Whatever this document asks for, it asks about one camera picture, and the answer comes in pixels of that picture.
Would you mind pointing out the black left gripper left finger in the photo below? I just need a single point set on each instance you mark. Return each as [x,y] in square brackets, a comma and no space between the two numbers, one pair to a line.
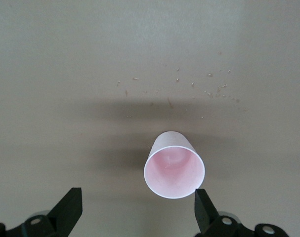
[65,214]

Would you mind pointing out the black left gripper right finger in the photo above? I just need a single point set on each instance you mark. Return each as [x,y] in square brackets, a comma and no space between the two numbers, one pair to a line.
[205,214]

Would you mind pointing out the pink plastic cup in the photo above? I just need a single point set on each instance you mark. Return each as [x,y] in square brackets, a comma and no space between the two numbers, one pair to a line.
[174,172]

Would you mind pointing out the brown table cover sheet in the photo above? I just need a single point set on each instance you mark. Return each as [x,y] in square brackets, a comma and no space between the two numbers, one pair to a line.
[65,74]

